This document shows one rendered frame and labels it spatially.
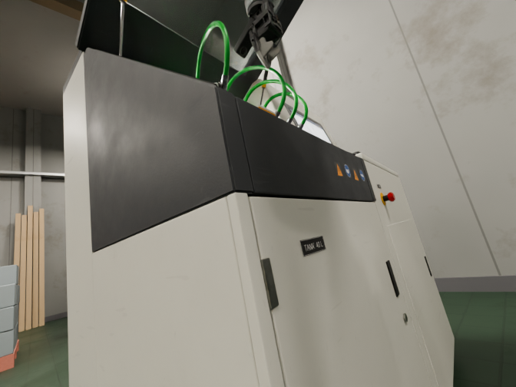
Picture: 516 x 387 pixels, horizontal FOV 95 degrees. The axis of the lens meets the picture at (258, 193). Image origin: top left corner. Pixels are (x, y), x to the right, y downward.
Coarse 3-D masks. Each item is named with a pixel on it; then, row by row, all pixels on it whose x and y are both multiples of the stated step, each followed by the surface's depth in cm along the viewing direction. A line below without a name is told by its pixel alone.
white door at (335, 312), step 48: (288, 240) 36; (336, 240) 49; (384, 240) 77; (288, 288) 33; (336, 288) 43; (384, 288) 63; (288, 336) 30; (336, 336) 39; (384, 336) 54; (288, 384) 28; (336, 384) 35; (384, 384) 47
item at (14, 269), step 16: (0, 272) 292; (16, 272) 301; (0, 288) 264; (16, 288) 297; (0, 304) 260; (16, 304) 310; (0, 320) 257; (16, 320) 305; (0, 336) 254; (16, 336) 298; (0, 352) 251; (16, 352) 290; (0, 368) 247
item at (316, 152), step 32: (256, 128) 39; (288, 128) 48; (256, 160) 36; (288, 160) 44; (320, 160) 56; (352, 160) 76; (256, 192) 34; (288, 192) 41; (320, 192) 50; (352, 192) 67
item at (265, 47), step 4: (260, 40) 74; (264, 40) 74; (260, 44) 74; (264, 44) 74; (268, 44) 73; (272, 44) 72; (260, 48) 74; (264, 48) 74; (268, 48) 73; (256, 52) 74; (260, 52) 74; (264, 52) 74; (268, 52) 73; (260, 56) 74; (264, 56) 74; (260, 60) 75; (264, 60) 74; (264, 64) 74
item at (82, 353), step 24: (72, 72) 89; (72, 96) 87; (72, 120) 85; (72, 144) 84; (72, 168) 83; (72, 192) 81; (72, 216) 80; (72, 240) 79; (72, 264) 78; (72, 288) 76; (72, 312) 75; (72, 336) 74; (72, 360) 73; (96, 360) 60; (72, 384) 72; (96, 384) 59
